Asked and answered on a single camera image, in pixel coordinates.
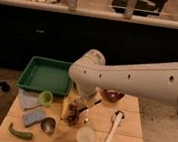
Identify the clear plastic gripper body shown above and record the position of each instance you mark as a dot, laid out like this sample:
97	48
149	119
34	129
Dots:
76	106

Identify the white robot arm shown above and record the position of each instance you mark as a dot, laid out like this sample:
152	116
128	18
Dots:
158	82

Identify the white paper cup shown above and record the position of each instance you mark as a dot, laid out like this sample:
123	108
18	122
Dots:
85	134

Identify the metal measuring cup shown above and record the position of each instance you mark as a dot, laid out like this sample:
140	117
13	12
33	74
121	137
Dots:
48	125

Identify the small green cup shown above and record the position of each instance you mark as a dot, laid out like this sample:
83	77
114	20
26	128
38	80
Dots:
45	98

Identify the yellow banana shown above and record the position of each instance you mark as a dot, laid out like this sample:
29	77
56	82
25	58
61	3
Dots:
65	105

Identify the dark maroon bowl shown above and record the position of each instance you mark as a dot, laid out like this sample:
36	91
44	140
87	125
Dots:
111	96

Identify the blue grey cloth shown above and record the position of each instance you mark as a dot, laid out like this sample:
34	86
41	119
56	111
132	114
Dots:
33	112

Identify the green plastic tray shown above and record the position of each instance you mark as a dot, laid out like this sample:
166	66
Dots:
45	74

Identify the green chili pepper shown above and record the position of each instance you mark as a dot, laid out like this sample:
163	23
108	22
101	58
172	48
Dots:
21	135

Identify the white handled brush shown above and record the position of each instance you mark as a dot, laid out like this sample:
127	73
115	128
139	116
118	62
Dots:
119	115

